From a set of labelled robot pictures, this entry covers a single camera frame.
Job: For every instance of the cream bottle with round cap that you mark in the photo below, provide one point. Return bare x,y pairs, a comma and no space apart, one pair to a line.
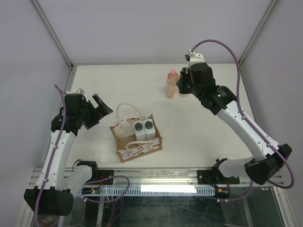
183,95

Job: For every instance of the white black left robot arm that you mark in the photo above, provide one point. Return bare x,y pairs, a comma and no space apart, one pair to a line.
53,193

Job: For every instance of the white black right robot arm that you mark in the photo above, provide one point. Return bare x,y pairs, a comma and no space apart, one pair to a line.
267,155

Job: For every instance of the white frosted rectangular bottle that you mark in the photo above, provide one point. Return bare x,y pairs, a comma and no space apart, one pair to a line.
139,130

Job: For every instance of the aluminium mounting rail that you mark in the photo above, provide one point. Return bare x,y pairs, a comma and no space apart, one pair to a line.
139,176

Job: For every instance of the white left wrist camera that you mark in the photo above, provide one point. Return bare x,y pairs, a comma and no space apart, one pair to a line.
78,91

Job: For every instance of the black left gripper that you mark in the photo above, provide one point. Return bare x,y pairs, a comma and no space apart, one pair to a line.
100,111

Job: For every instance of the aluminium enclosure frame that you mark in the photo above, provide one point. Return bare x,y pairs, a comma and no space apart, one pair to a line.
87,18

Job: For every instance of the orange bottle with pink cap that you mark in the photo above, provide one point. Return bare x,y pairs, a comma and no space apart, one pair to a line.
171,83

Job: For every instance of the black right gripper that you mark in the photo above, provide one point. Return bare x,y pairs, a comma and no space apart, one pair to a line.
183,75

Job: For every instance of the slotted cable duct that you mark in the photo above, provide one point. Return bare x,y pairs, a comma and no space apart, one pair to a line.
152,190

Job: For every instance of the burlap cat print canvas bag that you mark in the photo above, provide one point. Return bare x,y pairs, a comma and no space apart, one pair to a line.
127,147

